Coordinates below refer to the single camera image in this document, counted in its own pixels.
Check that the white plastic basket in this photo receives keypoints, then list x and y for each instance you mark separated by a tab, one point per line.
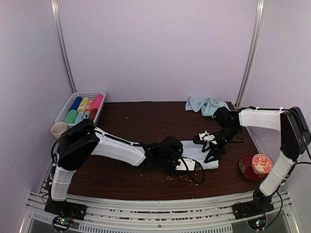
87	94

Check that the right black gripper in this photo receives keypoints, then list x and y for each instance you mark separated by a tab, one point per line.
214	151

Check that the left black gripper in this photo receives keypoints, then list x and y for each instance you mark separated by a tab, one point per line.
171	173

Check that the orange white patterned bowl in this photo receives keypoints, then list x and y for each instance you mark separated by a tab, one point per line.
261	164

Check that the yellow rolled towel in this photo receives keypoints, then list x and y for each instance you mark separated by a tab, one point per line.
82	105

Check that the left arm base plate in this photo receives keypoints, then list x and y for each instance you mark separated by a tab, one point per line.
66	209

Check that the left aluminium frame post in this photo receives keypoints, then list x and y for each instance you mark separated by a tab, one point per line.
61	41

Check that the dark red rolled towel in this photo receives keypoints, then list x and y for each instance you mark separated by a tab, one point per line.
92	114

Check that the light blue rolled towel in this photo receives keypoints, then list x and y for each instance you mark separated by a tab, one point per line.
81	116

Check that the aluminium frame post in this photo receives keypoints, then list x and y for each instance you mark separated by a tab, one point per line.
61	41
254	46

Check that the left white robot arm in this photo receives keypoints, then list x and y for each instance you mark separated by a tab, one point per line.
73	147

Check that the right aluminium frame post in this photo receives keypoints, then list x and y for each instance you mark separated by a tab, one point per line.
254	46

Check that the red floral bowl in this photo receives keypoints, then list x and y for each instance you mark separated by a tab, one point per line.
245	166

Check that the green rolled towel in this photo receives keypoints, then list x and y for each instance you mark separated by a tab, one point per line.
71	116

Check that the beige plastic cup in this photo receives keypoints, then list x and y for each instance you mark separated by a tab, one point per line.
58	129

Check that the pink rolled towel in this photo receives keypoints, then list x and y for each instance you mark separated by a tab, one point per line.
97	102

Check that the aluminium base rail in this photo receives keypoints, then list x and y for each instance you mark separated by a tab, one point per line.
206	215

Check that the light blue towel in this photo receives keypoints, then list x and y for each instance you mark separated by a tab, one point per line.
81	116
207	106
194	151

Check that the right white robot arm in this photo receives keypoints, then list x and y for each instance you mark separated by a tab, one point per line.
284	132

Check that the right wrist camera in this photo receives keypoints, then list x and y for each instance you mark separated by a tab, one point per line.
205	137

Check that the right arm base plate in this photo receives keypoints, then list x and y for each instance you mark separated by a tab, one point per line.
248	209

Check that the patterned orange rolled towel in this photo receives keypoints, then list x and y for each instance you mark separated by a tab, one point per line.
88	105

